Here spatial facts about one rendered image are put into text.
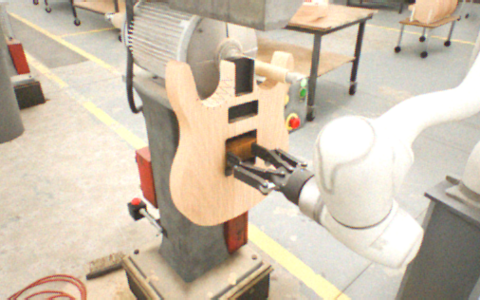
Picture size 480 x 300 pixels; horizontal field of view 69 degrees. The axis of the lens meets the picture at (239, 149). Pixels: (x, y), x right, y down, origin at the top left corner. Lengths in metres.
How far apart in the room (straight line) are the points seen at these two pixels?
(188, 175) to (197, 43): 0.34
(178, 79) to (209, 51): 0.27
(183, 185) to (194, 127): 0.13
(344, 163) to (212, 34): 0.57
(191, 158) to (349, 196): 0.37
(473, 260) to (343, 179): 1.14
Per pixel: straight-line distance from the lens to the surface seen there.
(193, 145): 0.73
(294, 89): 1.20
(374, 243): 0.61
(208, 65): 0.93
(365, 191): 0.49
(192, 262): 1.52
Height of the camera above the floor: 1.52
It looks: 31 degrees down
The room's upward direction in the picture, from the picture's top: straight up
